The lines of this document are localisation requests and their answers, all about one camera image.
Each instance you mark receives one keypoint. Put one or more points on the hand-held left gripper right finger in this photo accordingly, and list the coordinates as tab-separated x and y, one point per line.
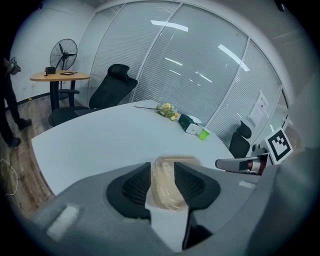
200	185

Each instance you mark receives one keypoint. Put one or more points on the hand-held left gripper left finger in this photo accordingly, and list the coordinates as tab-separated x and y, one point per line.
125	190

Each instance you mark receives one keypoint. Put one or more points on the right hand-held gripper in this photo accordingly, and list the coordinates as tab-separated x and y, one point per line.
278	146

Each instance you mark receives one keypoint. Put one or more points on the tan bread-like container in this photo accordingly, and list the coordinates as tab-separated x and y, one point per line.
165	197

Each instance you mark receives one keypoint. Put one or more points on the translucent beige plastic cup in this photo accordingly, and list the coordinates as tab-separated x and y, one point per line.
162	175

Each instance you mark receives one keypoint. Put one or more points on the black headrest office chair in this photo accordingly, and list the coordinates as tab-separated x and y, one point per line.
240	145

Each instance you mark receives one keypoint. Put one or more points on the green paper cup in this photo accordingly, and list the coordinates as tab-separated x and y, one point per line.
204	134

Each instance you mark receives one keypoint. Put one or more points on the green white tissue box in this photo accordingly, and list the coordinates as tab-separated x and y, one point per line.
188	123

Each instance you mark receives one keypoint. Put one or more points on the white paper notice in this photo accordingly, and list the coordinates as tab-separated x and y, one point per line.
258	108

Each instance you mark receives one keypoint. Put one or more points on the yellow flower bunch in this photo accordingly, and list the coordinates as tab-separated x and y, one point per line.
166	110

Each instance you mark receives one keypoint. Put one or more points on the framed tablet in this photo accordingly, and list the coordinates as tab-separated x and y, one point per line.
67	73

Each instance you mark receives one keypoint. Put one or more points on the round wooden table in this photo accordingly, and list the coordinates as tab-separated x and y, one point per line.
60	76

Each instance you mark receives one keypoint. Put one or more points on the small black box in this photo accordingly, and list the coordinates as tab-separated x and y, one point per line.
50	70

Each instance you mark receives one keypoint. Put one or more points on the black standing fan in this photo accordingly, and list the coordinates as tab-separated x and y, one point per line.
63	53

